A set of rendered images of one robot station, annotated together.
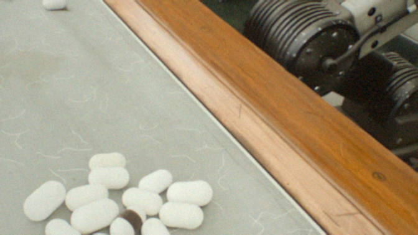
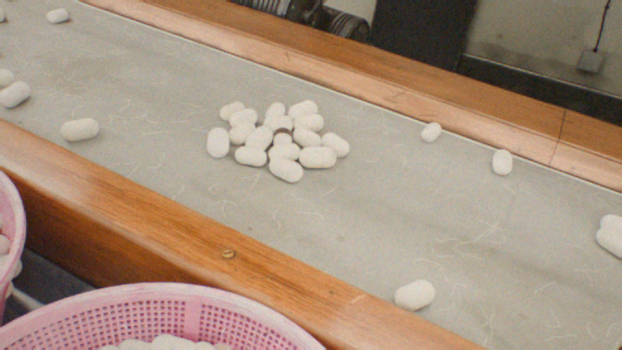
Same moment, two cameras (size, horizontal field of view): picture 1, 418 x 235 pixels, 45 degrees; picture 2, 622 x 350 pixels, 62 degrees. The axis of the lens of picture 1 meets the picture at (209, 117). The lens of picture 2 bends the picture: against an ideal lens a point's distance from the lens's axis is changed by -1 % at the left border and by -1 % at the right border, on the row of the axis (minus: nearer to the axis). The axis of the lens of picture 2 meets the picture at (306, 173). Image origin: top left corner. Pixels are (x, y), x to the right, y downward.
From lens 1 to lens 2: 0.30 m
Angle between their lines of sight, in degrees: 25
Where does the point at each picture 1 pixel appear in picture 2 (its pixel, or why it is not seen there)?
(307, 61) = (292, 17)
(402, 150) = not seen: hidden behind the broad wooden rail
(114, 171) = (248, 111)
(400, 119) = not seen: hidden behind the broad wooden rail
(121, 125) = (211, 90)
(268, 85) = (292, 34)
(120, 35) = (140, 30)
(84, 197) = (245, 131)
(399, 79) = (338, 23)
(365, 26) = not seen: outside the picture
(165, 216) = (303, 125)
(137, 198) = (278, 120)
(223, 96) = (267, 50)
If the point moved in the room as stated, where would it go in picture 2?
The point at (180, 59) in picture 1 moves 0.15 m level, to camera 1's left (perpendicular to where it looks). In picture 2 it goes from (211, 33) to (98, 42)
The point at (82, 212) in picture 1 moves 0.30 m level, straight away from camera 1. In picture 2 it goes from (255, 136) to (114, 30)
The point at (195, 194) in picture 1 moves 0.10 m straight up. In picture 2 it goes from (309, 108) to (322, 23)
